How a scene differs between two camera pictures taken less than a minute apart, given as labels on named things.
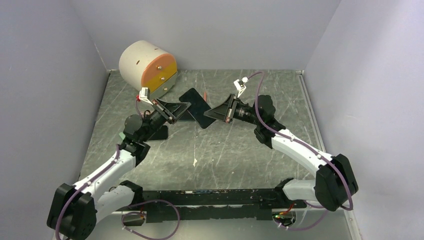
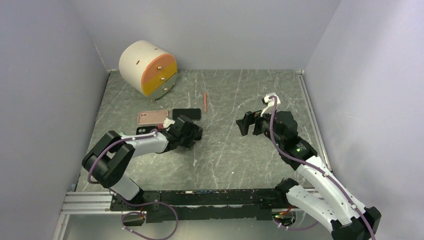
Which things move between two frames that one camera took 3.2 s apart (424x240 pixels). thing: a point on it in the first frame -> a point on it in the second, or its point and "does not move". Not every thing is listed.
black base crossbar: (216, 205) does not move
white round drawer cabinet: (143, 64) does not move
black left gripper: (172, 110) -> (192, 132)
